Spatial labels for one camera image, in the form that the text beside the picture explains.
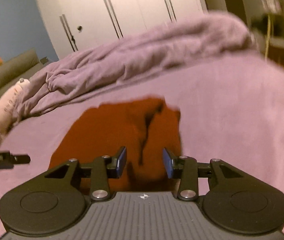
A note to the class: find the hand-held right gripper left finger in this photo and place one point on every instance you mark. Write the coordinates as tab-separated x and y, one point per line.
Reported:
122	161

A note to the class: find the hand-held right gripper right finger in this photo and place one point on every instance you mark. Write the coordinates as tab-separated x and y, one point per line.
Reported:
167	162

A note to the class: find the rust red shirt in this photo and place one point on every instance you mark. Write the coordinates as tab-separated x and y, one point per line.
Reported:
107	135

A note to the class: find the pink printed pillow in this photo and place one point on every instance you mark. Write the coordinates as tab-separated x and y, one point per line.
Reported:
7	105

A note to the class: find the bed with purple sheet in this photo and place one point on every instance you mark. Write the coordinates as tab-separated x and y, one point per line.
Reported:
232	117

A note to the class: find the crumpled purple blanket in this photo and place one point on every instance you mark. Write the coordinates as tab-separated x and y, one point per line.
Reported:
144	52

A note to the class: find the white wardrobe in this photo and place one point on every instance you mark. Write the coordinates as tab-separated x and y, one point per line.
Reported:
132	7

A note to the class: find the yellow side table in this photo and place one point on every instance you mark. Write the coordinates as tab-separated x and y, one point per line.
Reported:
280	43

